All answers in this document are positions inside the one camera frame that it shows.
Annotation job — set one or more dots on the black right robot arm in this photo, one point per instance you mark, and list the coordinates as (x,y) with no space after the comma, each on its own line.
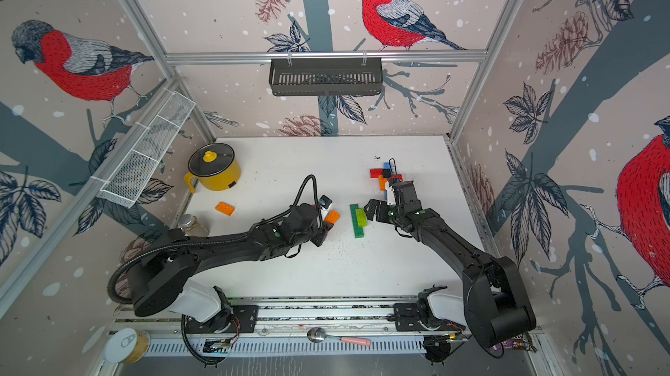
(496,304)

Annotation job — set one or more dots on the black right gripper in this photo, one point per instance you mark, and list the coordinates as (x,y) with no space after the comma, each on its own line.
(382,213)

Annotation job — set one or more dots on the orange lego brick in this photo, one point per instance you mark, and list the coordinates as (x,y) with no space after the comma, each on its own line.
(225,209)
(383,183)
(332,217)

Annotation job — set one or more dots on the white wire mesh shelf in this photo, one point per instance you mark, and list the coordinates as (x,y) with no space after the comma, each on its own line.
(150,140)

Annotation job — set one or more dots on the black hanging wire basket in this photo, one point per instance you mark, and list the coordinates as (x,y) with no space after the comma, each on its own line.
(326,77)

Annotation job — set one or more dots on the lime green lego brick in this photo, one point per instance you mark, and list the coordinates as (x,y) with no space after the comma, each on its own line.
(361,218)

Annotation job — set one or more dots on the yellow pot with black lid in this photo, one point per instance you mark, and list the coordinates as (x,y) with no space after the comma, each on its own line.
(215,166)

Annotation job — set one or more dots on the purple candy packet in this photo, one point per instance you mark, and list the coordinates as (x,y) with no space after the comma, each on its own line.
(519,344)

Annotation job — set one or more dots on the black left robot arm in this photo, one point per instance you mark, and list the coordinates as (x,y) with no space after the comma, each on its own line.
(160,278)

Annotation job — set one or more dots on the spoon with pink handle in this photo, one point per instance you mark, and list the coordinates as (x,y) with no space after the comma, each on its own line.
(317,335)

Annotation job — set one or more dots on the small glass spice jar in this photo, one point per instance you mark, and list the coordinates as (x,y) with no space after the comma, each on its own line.
(191,226)

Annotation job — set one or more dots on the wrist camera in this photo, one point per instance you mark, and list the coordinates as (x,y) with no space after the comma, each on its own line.
(325,205)
(390,196)

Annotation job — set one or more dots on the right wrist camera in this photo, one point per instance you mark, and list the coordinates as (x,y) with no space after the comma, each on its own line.
(390,196)

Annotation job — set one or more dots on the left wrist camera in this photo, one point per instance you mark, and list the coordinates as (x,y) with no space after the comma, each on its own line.
(325,205)

